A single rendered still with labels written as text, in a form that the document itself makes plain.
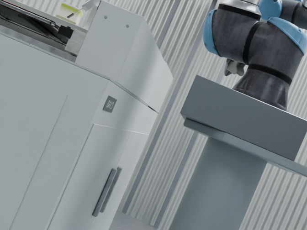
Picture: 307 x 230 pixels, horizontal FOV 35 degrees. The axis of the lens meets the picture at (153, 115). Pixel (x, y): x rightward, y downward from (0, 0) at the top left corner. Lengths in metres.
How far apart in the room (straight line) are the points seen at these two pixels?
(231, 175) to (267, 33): 0.37
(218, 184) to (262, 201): 2.45
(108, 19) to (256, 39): 0.43
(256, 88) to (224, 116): 0.14
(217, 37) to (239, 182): 0.38
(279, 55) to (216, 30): 0.18
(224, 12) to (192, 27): 2.37
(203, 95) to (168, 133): 2.48
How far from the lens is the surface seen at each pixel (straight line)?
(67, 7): 1.69
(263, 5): 1.52
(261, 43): 1.24
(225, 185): 1.17
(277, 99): 1.22
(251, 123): 1.10
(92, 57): 0.97
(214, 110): 1.09
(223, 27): 1.28
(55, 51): 1.21
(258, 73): 1.22
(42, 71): 0.93
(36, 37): 1.61
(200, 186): 1.19
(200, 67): 3.60
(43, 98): 0.92
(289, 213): 3.65
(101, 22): 0.98
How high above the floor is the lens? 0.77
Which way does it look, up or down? 1 degrees up
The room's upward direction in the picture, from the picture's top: 23 degrees clockwise
